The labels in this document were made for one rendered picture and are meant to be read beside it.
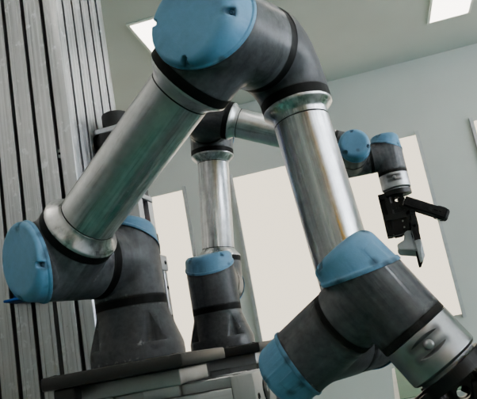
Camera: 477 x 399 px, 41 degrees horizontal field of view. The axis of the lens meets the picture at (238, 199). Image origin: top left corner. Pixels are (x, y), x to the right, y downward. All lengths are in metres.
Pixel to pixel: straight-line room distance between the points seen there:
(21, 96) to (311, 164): 0.76
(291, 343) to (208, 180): 1.06
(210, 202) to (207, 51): 0.97
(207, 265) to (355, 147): 0.45
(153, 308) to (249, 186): 4.93
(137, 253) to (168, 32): 0.39
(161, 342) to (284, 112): 0.40
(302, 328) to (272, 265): 5.10
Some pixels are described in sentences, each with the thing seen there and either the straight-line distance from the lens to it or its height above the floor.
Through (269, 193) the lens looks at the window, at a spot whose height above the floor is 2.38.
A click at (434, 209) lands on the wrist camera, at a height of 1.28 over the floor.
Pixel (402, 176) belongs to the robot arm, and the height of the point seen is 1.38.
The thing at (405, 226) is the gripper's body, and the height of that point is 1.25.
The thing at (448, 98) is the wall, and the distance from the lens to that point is 6.02.
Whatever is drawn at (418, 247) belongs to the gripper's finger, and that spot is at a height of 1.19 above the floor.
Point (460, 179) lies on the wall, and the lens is 5.83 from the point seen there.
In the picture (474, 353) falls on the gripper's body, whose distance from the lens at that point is 0.64.
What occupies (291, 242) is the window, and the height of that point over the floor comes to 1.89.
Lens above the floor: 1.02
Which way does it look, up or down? 13 degrees up
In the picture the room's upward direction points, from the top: 10 degrees counter-clockwise
